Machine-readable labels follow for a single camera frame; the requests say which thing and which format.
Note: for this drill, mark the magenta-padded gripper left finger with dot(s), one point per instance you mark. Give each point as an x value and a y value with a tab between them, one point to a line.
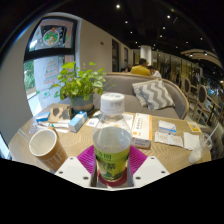
73	170

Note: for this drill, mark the colourful window poster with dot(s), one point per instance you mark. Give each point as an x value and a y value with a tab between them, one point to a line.
51	35

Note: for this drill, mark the white printed paper sheets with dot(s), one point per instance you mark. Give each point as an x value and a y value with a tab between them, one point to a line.
168	140

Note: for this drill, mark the person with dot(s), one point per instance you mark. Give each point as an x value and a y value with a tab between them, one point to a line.
140	70
155	74

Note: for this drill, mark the brown paper cup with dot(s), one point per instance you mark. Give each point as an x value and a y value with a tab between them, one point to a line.
50	156

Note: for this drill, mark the clear plastic cup with straw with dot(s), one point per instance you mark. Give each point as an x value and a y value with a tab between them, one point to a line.
196	155

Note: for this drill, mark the small white blue box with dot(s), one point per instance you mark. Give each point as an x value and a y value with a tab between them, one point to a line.
166	127

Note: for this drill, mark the grey curved sofa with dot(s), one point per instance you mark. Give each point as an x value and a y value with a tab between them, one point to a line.
123	83

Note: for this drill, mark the brown spotted notebook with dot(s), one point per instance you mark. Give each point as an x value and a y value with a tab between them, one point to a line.
60	114

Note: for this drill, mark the white paper napkin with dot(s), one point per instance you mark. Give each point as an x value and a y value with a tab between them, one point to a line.
190	140

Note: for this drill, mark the ceiling spot lights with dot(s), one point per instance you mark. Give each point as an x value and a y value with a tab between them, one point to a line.
118	6

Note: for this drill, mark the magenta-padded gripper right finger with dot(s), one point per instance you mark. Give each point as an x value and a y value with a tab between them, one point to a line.
150	170

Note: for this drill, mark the silver pill blister pack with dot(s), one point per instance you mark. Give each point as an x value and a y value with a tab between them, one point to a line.
33	128

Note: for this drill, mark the white green pen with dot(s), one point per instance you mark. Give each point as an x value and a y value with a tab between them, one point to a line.
55	125

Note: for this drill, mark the flat blue box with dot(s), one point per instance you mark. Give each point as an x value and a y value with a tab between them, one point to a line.
42	116

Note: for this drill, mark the white paper leaflet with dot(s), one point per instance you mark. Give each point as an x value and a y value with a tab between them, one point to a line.
90	122

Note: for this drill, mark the small white blue carton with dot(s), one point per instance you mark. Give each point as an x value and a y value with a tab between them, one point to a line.
77	122

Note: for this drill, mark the group of dining chairs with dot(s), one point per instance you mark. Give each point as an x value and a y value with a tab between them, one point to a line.
201	95

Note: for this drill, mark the grey white chevron pillow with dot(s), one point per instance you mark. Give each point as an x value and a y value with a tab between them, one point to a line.
153	95

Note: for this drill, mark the yellow card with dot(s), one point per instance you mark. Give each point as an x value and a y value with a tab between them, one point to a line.
194	127

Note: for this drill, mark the green potted plant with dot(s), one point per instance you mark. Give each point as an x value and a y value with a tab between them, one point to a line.
80	83

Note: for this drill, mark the green-label clear drink bottle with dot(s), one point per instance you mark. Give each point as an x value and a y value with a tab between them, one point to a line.
111	150

